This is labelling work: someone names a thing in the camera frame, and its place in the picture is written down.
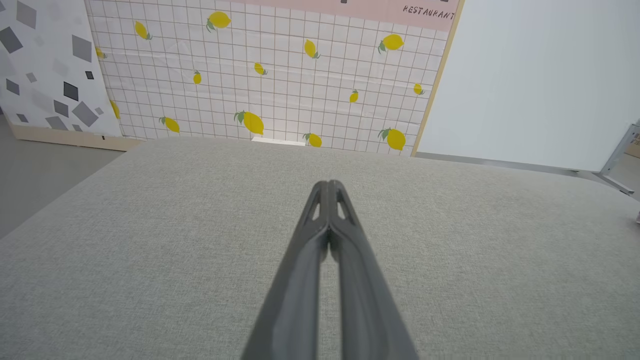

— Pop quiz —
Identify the lemon print grid backdrop panel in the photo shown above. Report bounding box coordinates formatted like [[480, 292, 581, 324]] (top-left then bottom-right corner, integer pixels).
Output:
[[84, 0, 466, 157]]

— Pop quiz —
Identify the grey metal panel stand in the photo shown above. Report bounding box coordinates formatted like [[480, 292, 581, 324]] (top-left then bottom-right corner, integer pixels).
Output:
[[596, 120, 640, 197]]

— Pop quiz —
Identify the light grey fabric sofa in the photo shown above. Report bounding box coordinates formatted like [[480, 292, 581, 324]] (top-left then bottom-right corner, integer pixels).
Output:
[[0, 136, 640, 360]]

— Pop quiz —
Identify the small white flat box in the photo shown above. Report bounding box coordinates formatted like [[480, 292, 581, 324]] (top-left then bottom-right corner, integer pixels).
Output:
[[251, 136, 307, 147]]

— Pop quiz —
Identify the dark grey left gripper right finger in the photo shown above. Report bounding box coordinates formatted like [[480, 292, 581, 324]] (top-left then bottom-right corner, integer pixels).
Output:
[[328, 179, 420, 360]]

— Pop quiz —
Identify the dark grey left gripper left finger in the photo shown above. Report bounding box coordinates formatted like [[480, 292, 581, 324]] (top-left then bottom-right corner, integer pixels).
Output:
[[241, 180, 331, 360]]

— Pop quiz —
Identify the plain white backdrop panel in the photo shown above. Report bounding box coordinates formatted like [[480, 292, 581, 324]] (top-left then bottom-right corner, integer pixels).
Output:
[[411, 0, 640, 174]]

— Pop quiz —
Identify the grey diamond pattern panel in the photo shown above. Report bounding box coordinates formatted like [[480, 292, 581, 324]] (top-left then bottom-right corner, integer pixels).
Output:
[[0, 0, 147, 152]]

